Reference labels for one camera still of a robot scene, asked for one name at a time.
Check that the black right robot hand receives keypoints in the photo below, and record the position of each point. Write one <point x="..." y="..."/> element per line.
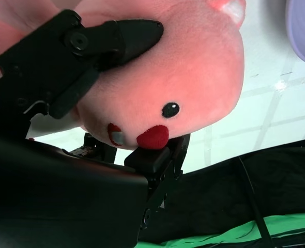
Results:
<point x="51" y="193"/>

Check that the pink plush beaver doll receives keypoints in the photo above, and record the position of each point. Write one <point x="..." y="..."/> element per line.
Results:
<point x="188" y="77"/>

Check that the black cloth backdrop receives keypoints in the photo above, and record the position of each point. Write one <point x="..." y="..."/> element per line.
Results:
<point x="219" y="196"/>

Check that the green cloth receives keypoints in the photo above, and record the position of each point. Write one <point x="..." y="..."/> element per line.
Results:
<point x="219" y="237"/>

